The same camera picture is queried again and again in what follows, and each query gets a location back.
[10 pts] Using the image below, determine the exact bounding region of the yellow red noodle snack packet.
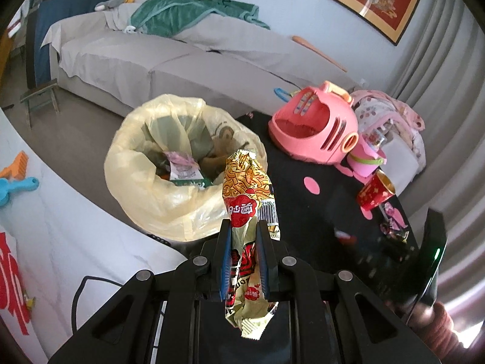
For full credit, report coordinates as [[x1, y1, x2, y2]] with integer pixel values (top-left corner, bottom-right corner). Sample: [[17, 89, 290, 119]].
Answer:
[[221, 150, 282, 340]]

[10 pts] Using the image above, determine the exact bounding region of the navy blue armchair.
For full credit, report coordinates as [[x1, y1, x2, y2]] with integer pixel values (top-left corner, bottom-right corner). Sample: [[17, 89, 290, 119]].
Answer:
[[26, 0, 72, 88]]

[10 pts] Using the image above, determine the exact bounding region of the brown teddy bear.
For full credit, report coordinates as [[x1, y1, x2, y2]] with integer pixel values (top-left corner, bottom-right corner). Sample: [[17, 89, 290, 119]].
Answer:
[[199, 126, 245, 177]]

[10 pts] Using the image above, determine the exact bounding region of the small wooden stool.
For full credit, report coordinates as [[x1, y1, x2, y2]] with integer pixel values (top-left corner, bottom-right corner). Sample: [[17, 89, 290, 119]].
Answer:
[[20, 79, 60, 129]]

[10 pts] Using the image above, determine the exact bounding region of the red framed wall picture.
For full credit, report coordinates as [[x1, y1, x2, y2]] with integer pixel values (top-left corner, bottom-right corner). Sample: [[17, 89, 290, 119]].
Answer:
[[324, 0, 429, 46]]

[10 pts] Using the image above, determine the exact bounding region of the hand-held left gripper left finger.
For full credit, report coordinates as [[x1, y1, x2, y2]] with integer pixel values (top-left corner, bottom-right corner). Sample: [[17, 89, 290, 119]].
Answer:
[[47, 219, 232, 364]]

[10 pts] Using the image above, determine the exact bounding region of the pink white snack packet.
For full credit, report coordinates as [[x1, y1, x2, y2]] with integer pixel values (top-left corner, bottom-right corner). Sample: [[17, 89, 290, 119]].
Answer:
[[166, 151, 202, 182]]

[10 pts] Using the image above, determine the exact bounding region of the black cable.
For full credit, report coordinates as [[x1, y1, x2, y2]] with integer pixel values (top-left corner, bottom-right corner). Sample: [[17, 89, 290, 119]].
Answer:
[[71, 276, 124, 332]]

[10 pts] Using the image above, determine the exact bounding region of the pink toy carrier basket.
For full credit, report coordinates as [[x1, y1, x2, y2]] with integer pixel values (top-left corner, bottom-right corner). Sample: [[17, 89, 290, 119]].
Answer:
[[268, 80, 360, 165]]

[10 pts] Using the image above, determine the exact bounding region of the red gold paper cup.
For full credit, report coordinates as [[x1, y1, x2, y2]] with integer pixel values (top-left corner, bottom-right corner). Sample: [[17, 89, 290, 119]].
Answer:
[[356, 169, 396, 211]]

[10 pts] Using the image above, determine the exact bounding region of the pink toy bucket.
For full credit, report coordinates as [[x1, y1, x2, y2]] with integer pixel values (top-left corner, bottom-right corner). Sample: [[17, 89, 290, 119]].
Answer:
[[348, 136, 387, 177]]

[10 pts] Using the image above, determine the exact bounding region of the blue toy shovel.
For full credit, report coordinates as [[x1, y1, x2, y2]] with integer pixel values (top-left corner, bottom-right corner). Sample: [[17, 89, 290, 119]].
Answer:
[[0, 177, 39, 208]]

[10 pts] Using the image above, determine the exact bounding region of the red paper cutting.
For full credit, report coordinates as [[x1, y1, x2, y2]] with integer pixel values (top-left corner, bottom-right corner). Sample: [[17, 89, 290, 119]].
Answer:
[[0, 231, 33, 336]]

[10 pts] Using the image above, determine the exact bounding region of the green blanket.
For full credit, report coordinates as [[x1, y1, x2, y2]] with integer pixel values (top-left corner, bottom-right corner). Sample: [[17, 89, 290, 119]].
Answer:
[[131, 0, 271, 35]]

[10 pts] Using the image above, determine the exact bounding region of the grey orange plush toy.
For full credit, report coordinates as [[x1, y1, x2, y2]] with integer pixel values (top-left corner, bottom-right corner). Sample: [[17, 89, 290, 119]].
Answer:
[[95, 0, 136, 12]]

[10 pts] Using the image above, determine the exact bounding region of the white box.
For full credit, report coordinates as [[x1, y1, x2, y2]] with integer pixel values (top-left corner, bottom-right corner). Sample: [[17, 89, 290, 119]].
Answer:
[[383, 136, 421, 198]]

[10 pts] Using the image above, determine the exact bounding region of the yellow bag trash bin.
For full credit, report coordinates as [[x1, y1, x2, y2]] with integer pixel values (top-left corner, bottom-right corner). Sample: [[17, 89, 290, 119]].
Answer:
[[104, 95, 268, 242]]

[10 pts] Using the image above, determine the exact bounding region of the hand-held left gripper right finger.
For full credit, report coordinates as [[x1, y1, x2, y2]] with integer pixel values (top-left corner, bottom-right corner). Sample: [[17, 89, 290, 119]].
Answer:
[[256, 220, 442, 364]]

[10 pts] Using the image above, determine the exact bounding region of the wooden bat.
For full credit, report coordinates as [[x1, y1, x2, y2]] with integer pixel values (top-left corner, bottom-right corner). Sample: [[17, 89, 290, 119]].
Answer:
[[292, 35, 347, 72]]

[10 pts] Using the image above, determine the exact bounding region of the orange toy rake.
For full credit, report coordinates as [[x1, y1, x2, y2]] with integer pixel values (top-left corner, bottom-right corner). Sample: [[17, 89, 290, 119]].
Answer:
[[0, 152, 29, 179]]

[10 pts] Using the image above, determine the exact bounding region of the pink printed blanket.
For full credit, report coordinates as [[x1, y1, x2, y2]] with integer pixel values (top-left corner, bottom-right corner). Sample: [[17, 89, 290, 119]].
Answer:
[[350, 90, 427, 171]]

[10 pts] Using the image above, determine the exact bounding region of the pink candy wrapper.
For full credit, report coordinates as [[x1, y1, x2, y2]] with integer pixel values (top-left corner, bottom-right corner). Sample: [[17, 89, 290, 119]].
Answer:
[[381, 202, 410, 241]]

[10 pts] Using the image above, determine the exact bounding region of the person's right forearm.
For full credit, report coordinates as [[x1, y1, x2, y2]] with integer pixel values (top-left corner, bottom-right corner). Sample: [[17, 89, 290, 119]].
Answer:
[[411, 301, 470, 349]]

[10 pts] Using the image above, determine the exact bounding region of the grey covered sofa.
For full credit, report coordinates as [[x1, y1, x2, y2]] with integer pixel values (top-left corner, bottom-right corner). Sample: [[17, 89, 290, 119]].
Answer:
[[42, 2, 359, 120]]

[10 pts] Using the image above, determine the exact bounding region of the grey curtain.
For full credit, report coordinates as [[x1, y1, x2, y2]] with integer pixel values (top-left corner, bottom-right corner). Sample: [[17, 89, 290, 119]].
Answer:
[[386, 0, 485, 349]]

